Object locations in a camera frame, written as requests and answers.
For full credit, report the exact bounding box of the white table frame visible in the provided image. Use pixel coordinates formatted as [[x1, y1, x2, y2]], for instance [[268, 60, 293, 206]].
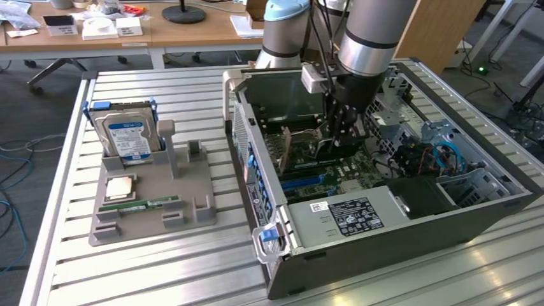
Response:
[[465, 0, 544, 89]]

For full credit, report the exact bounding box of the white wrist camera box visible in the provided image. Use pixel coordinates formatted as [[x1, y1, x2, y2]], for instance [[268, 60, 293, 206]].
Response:
[[300, 62, 331, 94]]

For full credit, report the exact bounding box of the dark grey pouch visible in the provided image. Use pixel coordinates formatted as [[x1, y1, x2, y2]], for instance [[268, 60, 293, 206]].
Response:
[[97, 0, 123, 15]]

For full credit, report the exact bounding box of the green motherboard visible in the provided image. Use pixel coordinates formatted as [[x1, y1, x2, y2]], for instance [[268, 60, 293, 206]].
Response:
[[255, 105, 399, 205]]

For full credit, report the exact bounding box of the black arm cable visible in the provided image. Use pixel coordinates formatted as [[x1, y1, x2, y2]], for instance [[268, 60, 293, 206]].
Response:
[[308, 0, 344, 96]]

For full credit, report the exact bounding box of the white floor cable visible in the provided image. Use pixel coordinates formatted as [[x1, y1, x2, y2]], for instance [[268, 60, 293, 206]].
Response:
[[0, 133, 67, 152]]

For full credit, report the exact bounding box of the blue data wire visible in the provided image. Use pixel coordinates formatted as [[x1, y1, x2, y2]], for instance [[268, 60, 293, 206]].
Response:
[[432, 140, 468, 175]]

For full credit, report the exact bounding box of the wooden office desk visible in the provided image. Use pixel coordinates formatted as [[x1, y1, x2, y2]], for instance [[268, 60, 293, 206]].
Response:
[[0, 0, 385, 69]]

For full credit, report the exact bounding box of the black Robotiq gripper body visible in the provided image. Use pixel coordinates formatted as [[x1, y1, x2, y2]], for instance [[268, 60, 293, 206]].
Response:
[[327, 72, 387, 112]]

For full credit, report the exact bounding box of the white tape roll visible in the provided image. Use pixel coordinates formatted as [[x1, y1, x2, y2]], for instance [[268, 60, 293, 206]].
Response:
[[83, 17, 113, 33]]

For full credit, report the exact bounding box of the clear plastic bag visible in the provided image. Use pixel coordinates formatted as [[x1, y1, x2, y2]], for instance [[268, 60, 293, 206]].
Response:
[[0, 1, 41, 29]]

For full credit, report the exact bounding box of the hard disk with blue carrier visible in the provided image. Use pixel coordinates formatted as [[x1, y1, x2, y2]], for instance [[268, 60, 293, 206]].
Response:
[[80, 99, 165, 166]]

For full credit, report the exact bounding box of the black Nvidia graphics card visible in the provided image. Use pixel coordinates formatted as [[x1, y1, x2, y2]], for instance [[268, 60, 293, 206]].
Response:
[[280, 126, 360, 175]]

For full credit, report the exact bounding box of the wooden cabinet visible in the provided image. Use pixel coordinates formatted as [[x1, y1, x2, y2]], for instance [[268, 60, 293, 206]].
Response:
[[393, 0, 488, 74]]

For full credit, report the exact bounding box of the silver disk bay bracket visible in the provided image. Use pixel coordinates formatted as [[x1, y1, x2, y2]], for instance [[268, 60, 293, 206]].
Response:
[[436, 168, 511, 208]]

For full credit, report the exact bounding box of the grey plastic parts rack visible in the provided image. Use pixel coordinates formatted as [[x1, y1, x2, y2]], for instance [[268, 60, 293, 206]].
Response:
[[87, 119, 219, 249]]

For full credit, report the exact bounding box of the white wall box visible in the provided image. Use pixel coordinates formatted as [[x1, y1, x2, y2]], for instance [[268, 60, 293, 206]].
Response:
[[451, 40, 473, 69]]

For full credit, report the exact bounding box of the CPU socket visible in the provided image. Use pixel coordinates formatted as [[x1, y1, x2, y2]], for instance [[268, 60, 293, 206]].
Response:
[[292, 131, 320, 157]]

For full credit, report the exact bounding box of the green RAM stick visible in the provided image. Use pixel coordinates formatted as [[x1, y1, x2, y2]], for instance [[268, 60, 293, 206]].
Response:
[[97, 196, 180, 214]]

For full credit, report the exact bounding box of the copper-toned CPU chip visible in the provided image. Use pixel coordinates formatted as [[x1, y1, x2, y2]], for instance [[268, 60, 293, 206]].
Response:
[[104, 177, 132, 202]]

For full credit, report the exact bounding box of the grey power supply unit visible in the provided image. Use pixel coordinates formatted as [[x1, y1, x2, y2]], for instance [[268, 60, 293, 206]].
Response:
[[287, 186, 412, 249]]

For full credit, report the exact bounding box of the black round lamp base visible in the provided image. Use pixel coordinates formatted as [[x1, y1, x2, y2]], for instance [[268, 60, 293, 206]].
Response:
[[160, 4, 208, 25]]

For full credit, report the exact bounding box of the white flat box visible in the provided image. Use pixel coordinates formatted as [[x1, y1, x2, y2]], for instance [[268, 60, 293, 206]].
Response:
[[81, 28, 120, 41]]

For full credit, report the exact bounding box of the silver perforated drive cage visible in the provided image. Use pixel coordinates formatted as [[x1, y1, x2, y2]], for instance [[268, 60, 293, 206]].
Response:
[[364, 92, 428, 150]]

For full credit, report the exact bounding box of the white box with black top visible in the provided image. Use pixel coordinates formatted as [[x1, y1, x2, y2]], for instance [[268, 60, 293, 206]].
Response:
[[41, 15, 79, 37]]

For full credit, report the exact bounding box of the grey office chair base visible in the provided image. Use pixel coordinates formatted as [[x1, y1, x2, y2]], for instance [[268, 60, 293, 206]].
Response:
[[24, 57, 128, 95]]

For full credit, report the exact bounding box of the blue floor cable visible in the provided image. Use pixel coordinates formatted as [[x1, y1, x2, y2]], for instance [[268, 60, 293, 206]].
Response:
[[0, 152, 33, 275]]

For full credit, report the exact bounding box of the white paper stack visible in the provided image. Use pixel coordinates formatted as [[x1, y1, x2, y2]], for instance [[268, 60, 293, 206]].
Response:
[[228, 14, 265, 39]]

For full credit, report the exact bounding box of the small white box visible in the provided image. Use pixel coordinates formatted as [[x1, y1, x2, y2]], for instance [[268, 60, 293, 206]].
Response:
[[115, 17, 141, 38]]

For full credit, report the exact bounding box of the RAM stick with white label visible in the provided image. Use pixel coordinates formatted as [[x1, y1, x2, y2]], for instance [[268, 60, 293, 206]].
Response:
[[283, 160, 320, 173]]

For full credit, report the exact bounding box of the open dark grey PC case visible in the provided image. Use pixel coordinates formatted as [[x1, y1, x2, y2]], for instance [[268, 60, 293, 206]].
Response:
[[223, 57, 544, 300]]

